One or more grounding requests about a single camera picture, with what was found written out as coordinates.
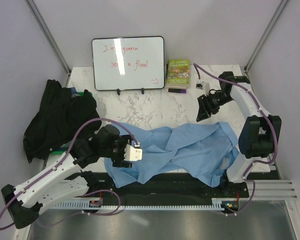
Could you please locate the left aluminium frame post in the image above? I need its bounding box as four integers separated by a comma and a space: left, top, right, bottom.
25, 0, 71, 76

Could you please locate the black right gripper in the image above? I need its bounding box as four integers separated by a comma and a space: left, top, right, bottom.
196, 91, 233, 122

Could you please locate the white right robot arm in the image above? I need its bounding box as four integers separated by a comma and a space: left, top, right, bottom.
196, 71, 282, 197

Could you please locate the aluminium frame post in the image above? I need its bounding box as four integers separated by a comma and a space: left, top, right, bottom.
241, 0, 290, 75
25, 0, 71, 76

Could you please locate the white slotted cable duct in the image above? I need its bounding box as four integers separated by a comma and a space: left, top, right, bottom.
51, 198, 240, 212

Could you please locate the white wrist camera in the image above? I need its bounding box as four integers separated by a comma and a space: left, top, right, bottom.
195, 81, 211, 95
123, 143, 143, 162

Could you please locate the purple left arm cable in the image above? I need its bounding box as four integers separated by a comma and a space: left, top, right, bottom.
0, 117, 141, 230

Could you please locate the small whiteboard with stand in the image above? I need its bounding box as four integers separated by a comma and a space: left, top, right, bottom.
91, 36, 166, 95

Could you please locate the light blue long sleeve shirt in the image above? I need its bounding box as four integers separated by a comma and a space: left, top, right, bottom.
104, 122, 239, 188

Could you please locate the purple marker pen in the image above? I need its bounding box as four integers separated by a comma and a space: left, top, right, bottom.
168, 88, 187, 94

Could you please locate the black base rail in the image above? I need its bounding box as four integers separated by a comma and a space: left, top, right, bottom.
64, 171, 251, 207

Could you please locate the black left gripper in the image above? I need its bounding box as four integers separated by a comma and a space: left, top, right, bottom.
101, 134, 134, 168

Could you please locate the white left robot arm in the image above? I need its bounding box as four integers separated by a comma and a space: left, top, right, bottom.
1, 124, 143, 229

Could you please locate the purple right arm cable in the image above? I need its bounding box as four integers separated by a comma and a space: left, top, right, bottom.
192, 62, 278, 216

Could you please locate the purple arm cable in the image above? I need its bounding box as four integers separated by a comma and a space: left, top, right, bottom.
0, 117, 141, 230
192, 62, 278, 216

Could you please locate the green plastic bin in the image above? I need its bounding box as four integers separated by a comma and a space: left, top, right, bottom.
49, 90, 99, 155

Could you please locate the black long sleeve shirt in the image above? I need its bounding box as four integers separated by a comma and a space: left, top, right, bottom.
23, 79, 100, 163

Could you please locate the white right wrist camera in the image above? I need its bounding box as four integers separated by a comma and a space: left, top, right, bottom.
195, 81, 211, 95

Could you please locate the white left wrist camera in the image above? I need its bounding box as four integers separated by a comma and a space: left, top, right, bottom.
123, 143, 143, 162

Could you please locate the right aluminium frame post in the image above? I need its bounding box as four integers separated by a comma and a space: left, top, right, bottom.
241, 0, 290, 75

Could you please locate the green treehouse book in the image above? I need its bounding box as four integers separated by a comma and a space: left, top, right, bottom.
165, 59, 191, 89

